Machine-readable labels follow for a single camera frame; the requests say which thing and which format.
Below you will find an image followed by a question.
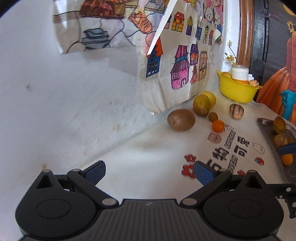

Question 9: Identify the metal baking tray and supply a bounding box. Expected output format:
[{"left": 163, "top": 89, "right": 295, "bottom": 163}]
[{"left": 257, "top": 118, "right": 295, "bottom": 184}]

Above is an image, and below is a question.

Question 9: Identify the brown wooden door frame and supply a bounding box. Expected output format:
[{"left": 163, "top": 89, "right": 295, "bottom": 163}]
[{"left": 237, "top": 0, "right": 254, "bottom": 67}]

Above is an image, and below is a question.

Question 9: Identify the white printed table cloth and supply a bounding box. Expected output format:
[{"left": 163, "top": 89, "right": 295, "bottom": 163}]
[{"left": 78, "top": 89, "right": 296, "bottom": 200}]

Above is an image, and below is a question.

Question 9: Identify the yellow lemon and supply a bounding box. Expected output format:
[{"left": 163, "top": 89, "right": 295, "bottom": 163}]
[{"left": 200, "top": 91, "right": 216, "bottom": 108}]

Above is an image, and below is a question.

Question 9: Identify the boy with fan drawing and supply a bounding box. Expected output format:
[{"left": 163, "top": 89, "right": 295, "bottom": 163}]
[{"left": 53, "top": 0, "right": 169, "bottom": 54}]

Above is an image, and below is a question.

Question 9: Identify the white paper in bowl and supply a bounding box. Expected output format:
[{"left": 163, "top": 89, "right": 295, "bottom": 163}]
[{"left": 248, "top": 74, "right": 254, "bottom": 81}]

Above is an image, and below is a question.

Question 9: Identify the yellow plastic bowl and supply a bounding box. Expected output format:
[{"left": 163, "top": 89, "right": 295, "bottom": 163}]
[{"left": 217, "top": 70, "right": 262, "bottom": 103}]

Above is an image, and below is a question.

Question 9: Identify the small orange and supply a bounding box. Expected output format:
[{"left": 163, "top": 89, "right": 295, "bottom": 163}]
[
  {"left": 212, "top": 120, "right": 225, "bottom": 133},
  {"left": 280, "top": 154, "right": 293, "bottom": 167}
]

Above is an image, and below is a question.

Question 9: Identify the small brown longan back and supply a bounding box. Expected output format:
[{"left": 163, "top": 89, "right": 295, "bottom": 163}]
[{"left": 208, "top": 112, "right": 219, "bottom": 123}]

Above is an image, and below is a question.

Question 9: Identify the green-yellow round fruit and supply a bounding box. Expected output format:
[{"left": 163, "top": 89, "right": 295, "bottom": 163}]
[{"left": 193, "top": 94, "right": 211, "bottom": 117}]

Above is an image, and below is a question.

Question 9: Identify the yellow fruit in bowl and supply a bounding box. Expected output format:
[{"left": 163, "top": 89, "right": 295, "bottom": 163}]
[{"left": 221, "top": 72, "right": 232, "bottom": 78}]

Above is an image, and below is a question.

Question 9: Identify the houses drawing paper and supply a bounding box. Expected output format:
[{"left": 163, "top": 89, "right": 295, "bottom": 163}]
[{"left": 139, "top": 1, "right": 217, "bottom": 114}]

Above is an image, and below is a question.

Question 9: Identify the small brown longan front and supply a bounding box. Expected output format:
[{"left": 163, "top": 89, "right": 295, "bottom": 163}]
[{"left": 287, "top": 138, "right": 296, "bottom": 144}]

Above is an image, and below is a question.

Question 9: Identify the woman orange dress poster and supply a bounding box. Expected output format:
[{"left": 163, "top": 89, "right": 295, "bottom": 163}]
[{"left": 256, "top": 1, "right": 295, "bottom": 124}]

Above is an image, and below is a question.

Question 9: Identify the green-brown passion fruit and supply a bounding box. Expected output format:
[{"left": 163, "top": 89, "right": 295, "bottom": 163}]
[{"left": 273, "top": 116, "right": 286, "bottom": 134}]

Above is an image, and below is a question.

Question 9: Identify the small brown longan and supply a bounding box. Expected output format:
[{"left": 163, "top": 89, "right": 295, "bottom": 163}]
[
  {"left": 208, "top": 112, "right": 219, "bottom": 123},
  {"left": 287, "top": 138, "right": 296, "bottom": 144}
]

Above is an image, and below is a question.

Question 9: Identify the striped pepino melon front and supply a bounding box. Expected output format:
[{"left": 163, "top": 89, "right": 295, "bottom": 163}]
[{"left": 273, "top": 134, "right": 288, "bottom": 150}]

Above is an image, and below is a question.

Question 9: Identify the brown kiwi fruit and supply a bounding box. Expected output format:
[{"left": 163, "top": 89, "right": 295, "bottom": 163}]
[{"left": 166, "top": 109, "right": 195, "bottom": 132}]

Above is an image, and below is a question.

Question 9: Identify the girl with bear drawing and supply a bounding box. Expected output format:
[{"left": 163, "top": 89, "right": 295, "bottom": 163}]
[{"left": 183, "top": 1, "right": 224, "bottom": 46}]

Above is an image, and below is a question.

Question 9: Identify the striped pepino melon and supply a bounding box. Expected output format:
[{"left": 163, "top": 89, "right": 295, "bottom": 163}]
[
  {"left": 273, "top": 134, "right": 288, "bottom": 150},
  {"left": 229, "top": 104, "right": 244, "bottom": 120}
]

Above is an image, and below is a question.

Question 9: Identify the striped pepino melon back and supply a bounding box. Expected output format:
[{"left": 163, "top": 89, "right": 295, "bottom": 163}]
[{"left": 229, "top": 104, "right": 244, "bottom": 120}]

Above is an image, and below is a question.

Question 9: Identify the white jar with flowers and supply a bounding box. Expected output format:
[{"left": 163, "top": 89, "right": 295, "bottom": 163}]
[{"left": 224, "top": 40, "right": 249, "bottom": 83}]

